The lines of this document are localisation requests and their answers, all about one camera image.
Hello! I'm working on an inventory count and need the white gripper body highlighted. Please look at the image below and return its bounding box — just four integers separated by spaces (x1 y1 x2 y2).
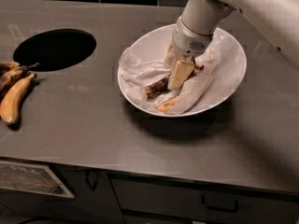
172 17 213 57

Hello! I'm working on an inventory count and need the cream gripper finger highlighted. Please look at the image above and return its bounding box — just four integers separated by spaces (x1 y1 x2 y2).
168 60 195 90
164 45 178 69

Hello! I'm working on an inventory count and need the blackened banana peel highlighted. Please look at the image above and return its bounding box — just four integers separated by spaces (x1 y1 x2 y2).
144 58 205 101

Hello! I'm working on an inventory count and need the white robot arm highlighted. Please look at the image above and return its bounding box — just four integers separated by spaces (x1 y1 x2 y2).
171 0 299 66

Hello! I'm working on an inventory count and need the white ceramic bowl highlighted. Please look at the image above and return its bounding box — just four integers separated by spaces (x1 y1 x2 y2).
117 22 248 118

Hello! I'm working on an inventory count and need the yellow banana piece under napkin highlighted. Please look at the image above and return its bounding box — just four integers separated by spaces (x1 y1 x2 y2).
156 96 179 113

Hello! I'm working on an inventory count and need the brown spotted banana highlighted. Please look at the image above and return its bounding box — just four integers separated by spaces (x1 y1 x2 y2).
0 63 38 98

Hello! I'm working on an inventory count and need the dark overripe banana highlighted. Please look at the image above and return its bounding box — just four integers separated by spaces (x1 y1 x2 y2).
0 61 20 76

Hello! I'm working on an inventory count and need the yellow ripe banana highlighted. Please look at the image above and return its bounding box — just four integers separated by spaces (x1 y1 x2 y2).
0 73 36 125

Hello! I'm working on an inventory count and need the white crumpled paper napkin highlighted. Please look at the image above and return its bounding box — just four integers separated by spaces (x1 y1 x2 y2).
119 28 233 116

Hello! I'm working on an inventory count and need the round black countertop hole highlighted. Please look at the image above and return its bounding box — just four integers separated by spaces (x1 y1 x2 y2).
13 29 97 72

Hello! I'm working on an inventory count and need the framed label sign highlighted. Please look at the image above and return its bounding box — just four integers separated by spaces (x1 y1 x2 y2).
0 161 75 199

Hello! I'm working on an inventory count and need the black drawer handle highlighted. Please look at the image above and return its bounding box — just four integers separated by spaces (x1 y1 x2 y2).
201 195 239 213

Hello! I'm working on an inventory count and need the black cabinet door handle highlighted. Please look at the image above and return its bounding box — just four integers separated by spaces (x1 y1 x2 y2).
84 171 98 191

